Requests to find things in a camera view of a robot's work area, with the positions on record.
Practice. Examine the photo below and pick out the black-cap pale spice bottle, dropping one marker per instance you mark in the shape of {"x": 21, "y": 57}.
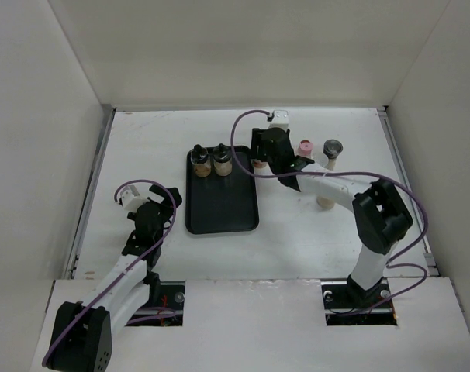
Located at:
{"x": 222, "y": 160}

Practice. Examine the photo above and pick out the black rectangular plastic tray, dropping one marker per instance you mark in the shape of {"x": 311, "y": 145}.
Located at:
{"x": 216, "y": 204}

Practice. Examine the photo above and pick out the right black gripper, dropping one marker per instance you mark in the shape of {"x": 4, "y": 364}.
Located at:
{"x": 257, "y": 140}

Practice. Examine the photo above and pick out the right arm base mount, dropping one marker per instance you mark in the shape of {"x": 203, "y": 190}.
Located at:
{"x": 343, "y": 309}

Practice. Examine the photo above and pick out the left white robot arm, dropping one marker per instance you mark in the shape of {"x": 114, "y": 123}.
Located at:
{"x": 82, "y": 335}

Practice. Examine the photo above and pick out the pink-cap pepper shaker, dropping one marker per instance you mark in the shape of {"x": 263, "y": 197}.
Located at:
{"x": 305, "y": 148}

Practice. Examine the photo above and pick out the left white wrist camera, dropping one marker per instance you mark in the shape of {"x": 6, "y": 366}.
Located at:
{"x": 130, "y": 199}

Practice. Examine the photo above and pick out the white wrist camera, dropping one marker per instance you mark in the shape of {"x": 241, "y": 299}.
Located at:
{"x": 130, "y": 199}
{"x": 278, "y": 119}

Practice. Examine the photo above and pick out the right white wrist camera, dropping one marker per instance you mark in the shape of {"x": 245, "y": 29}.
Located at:
{"x": 278, "y": 119}

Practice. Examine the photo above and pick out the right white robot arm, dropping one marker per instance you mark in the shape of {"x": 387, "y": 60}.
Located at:
{"x": 381, "y": 217}

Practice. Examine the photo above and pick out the yellow-cap cream bottle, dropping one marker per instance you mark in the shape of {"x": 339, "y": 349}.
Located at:
{"x": 325, "y": 203}

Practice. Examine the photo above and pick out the black-cap brown spice bottle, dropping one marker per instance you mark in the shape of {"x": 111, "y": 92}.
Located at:
{"x": 200, "y": 160}

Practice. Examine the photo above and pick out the clear-lid blue-label bottle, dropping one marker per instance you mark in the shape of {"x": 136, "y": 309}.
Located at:
{"x": 321, "y": 159}

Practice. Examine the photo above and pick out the dark-cap beige spice bottle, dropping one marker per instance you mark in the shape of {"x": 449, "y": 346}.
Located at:
{"x": 332, "y": 148}

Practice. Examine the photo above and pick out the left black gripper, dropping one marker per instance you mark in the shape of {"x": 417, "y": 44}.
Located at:
{"x": 161, "y": 193}

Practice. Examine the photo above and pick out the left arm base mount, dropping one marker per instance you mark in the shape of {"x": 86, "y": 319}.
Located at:
{"x": 164, "y": 309}

